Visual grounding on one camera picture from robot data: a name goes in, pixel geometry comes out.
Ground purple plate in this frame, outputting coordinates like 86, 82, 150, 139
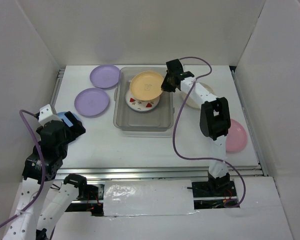
89, 64, 120, 89
74, 88, 110, 117

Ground clear plastic bin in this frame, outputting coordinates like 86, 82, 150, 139
113, 66, 174, 132

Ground white watermelon pattern plate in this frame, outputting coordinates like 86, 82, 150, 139
125, 90, 160, 112

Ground pink plastic plate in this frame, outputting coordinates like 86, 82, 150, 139
226, 119, 248, 153

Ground blue plastic plate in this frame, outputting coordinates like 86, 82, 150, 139
57, 111, 81, 128

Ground purple plate far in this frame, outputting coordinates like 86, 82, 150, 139
89, 64, 120, 89

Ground white glossy cover panel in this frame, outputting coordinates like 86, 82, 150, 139
103, 180, 195, 217

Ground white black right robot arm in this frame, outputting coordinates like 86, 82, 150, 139
161, 56, 231, 196

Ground aluminium rail frame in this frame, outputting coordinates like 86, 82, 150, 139
51, 65, 269, 213

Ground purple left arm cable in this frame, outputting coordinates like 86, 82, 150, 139
0, 109, 46, 233

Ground purple plate near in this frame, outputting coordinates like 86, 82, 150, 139
74, 88, 110, 117

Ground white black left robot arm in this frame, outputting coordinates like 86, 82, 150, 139
3, 106, 89, 240

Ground yellow plastic plate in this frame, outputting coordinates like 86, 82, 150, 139
129, 71, 164, 101

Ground cream plastic plate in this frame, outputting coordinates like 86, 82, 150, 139
180, 82, 215, 110

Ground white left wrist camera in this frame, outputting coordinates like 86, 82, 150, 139
38, 104, 60, 126

